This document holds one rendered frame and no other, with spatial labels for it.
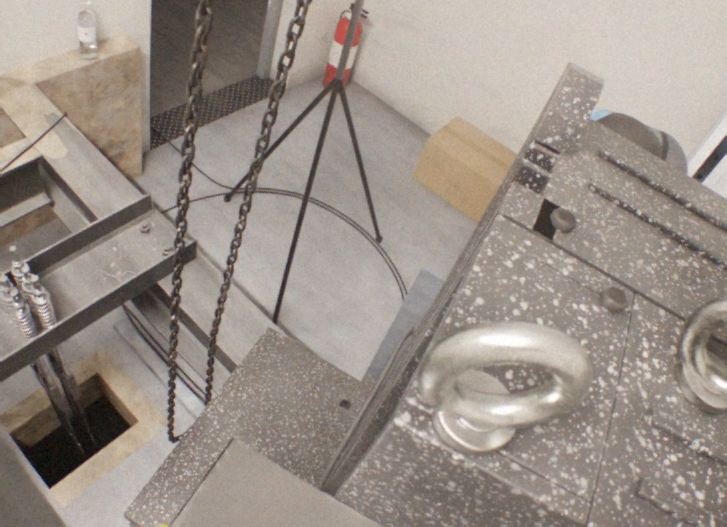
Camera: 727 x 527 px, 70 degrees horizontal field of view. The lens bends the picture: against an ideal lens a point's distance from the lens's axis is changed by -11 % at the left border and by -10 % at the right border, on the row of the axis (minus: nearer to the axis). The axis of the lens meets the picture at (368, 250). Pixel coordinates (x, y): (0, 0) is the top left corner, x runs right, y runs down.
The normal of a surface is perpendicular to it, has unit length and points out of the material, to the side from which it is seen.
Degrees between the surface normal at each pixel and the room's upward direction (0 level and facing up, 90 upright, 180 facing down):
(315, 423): 0
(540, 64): 90
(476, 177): 90
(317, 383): 0
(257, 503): 0
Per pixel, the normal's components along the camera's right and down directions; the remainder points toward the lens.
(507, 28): -0.62, 0.47
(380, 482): -0.44, 0.60
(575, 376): 0.08, 0.60
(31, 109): 0.25, -0.63
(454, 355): -0.56, 0.13
